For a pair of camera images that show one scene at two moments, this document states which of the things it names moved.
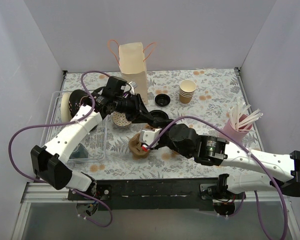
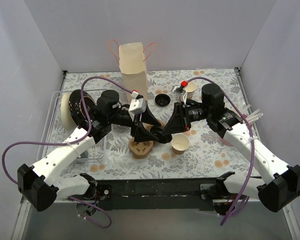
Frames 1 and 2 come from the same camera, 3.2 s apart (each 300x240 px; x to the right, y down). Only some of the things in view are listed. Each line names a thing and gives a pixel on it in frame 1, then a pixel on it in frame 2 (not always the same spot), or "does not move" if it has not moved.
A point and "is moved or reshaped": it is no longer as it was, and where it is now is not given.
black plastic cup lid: (159, 114) is moved or reshaped
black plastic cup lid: (162, 100) does not move
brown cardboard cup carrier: (135, 145) does not move
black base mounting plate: (173, 193) does not move
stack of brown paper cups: (186, 91) does not move
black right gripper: (163, 135) to (182, 117)
